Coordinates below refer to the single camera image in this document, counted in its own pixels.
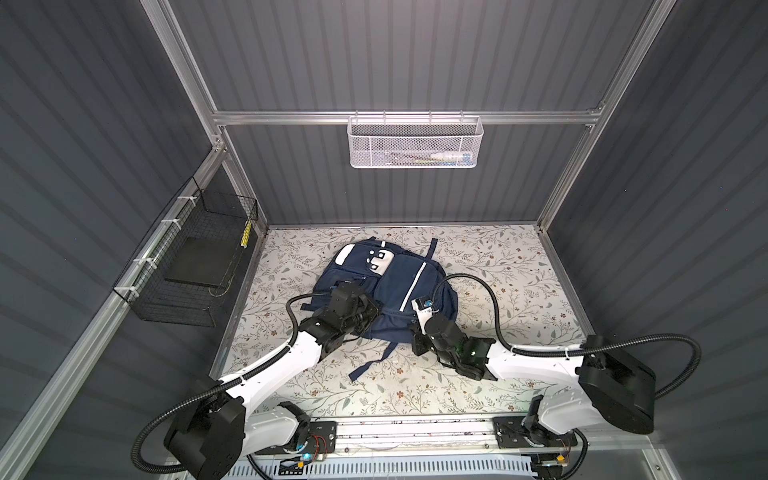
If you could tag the black wire wall basket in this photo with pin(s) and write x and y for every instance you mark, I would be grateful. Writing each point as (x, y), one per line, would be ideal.
(195, 260)

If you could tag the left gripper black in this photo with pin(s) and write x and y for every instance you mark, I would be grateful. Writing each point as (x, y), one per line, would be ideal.
(371, 306)

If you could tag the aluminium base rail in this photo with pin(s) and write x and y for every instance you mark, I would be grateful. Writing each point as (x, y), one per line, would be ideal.
(421, 433)

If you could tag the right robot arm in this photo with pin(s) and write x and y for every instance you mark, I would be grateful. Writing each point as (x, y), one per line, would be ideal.
(601, 381)

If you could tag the floral table mat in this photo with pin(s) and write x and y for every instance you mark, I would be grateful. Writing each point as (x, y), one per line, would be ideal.
(506, 285)

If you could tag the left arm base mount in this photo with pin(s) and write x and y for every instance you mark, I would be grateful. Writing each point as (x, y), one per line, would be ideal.
(316, 436)

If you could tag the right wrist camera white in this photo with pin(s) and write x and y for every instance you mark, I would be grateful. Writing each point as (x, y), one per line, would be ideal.
(423, 307)

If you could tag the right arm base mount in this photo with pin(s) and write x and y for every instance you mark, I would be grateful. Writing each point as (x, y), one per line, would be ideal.
(528, 432)

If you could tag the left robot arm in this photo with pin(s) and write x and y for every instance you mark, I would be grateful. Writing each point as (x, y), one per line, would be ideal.
(215, 427)

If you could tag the navy blue student backpack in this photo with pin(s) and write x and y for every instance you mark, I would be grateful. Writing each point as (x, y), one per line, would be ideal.
(394, 277)

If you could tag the white wire mesh basket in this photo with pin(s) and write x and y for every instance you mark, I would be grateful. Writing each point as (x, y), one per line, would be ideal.
(414, 141)

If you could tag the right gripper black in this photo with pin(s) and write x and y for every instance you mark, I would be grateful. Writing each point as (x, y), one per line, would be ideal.
(417, 338)

